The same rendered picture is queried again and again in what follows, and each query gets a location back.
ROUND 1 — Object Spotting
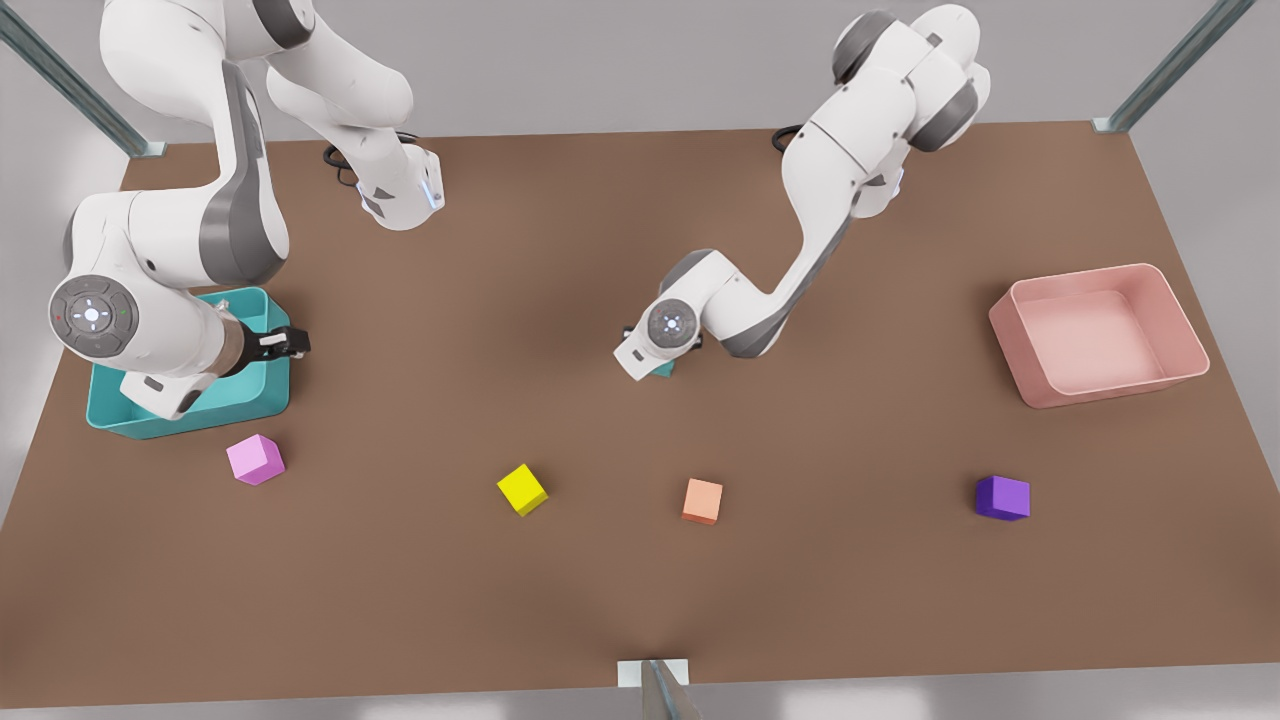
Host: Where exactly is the teal plastic tray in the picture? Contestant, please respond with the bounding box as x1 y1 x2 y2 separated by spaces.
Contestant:
85 287 294 441

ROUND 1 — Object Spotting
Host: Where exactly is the pink cube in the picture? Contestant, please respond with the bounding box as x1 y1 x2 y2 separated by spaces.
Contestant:
226 434 286 487

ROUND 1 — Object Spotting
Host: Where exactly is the orange cube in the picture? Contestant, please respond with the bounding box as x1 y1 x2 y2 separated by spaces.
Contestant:
682 478 724 526

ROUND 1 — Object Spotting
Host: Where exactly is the yellow cube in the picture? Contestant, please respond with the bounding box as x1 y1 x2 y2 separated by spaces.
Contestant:
497 463 549 518

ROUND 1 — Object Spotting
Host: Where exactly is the purple cube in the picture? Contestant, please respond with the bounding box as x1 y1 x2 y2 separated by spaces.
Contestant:
975 475 1032 522

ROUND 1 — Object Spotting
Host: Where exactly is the pink plastic tray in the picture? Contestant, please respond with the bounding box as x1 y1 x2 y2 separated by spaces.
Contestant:
988 263 1212 409

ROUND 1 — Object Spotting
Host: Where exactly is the silver frame post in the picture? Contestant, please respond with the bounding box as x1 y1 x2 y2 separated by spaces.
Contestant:
1092 0 1257 134
617 658 702 720
0 5 167 159

